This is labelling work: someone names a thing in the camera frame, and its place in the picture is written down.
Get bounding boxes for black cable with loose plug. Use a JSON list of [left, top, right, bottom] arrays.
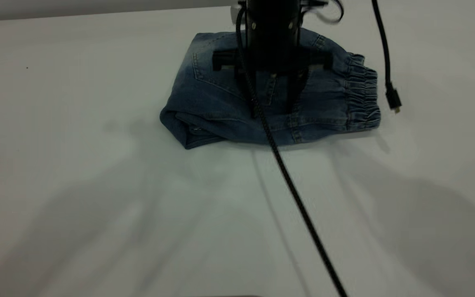
[[370, 0, 403, 115]]

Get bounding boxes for black braided cable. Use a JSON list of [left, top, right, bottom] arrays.
[[235, 6, 349, 297]]

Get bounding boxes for grey right wrist camera housing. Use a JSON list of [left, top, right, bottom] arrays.
[[230, 2, 247, 24]]

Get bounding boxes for blue denim children's pants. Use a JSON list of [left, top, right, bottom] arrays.
[[159, 28, 382, 150]]

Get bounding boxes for thin black looped cable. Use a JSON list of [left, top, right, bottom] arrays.
[[303, 0, 344, 24]]

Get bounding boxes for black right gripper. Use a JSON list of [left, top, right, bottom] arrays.
[[212, 0, 334, 119]]

